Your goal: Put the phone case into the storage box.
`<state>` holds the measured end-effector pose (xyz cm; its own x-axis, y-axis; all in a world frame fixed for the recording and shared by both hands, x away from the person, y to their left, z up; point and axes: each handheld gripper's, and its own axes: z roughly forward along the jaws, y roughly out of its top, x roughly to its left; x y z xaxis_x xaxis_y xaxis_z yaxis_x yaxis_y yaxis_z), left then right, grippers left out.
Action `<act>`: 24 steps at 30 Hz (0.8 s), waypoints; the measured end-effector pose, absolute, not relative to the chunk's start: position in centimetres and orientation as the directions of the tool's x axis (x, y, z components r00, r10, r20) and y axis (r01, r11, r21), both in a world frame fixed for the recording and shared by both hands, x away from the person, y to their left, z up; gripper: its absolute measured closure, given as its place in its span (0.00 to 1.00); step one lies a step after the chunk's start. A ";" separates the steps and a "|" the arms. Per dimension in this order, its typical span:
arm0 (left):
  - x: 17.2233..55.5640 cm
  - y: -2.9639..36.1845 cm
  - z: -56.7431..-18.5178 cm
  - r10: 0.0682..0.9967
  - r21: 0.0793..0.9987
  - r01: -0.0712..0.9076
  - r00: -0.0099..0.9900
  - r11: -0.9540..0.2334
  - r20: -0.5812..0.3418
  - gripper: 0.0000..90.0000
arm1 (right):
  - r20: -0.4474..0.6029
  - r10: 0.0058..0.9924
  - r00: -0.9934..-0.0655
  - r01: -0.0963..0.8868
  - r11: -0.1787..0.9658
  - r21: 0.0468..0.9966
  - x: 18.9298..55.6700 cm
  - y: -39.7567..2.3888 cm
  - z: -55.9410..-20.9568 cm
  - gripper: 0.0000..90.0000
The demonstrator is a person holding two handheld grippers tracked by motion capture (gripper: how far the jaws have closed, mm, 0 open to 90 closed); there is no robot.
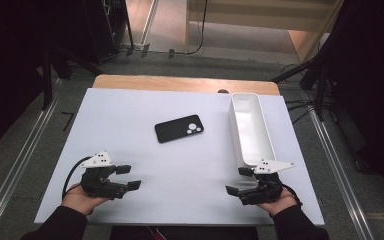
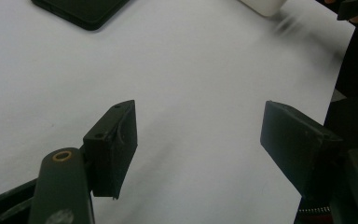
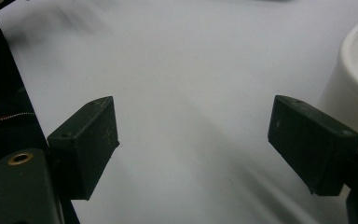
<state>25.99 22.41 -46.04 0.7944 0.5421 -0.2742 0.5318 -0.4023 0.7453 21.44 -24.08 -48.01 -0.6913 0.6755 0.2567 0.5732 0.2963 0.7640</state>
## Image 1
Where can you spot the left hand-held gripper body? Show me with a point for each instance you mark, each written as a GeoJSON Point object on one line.
{"type": "Point", "coordinates": [96, 185]}

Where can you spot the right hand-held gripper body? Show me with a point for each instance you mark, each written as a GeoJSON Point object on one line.
{"type": "Point", "coordinates": [266, 190]}

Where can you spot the white plastic box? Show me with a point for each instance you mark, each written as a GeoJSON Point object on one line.
{"type": "Point", "coordinates": [251, 133]}

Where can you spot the person's right hand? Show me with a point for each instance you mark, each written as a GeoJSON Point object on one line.
{"type": "Point", "coordinates": [280, 206]}

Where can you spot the person's left hand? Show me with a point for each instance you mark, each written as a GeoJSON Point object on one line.
{"type": "Point", "coordinates": [78, 201]}

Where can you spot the white board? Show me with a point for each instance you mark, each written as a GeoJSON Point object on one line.
{"type": "Point", "coordinates": [180, 200]}

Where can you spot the person's lap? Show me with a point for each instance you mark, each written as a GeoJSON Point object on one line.
{"type": "Point", "coordinates": [196, 233]}

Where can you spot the small dark round object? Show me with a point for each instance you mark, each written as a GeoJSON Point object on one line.
{"type": "Point", "coordinates": [223, 91]}

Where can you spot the wooden table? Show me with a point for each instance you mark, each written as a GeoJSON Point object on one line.
{"type": "Point", "coordinates": [180, 83]}

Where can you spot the black metal stand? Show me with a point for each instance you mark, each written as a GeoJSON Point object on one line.
{"type": "Point", "coordinates": [47, 83]}

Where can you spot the black tripod stand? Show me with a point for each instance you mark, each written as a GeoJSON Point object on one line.
{"type": "Point", "coordinates": [320, 83]}

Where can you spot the black equipment rack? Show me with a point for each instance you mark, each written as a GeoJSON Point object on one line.
{"type": "Point", "coordinates": [103, 30]}

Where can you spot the dark curtain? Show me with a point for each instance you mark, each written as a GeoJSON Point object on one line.
{"type": "Point", "coordinates": [373, 83]}
{"type": "Point", "coordinates": [6, 66]}

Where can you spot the white metal pole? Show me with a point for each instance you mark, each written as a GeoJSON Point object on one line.
{"type": "Point", "coordinates": [149, 21]}

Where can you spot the light wooden cabinet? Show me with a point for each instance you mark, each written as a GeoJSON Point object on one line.
{"type": "Point", "coordinates": [253, 16]}

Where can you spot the metal floor rail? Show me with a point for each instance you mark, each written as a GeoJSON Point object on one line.
{"type": "Point", "coordinates": [343, 180]}
{"type": "Point", "coordinates": [16, 170]}

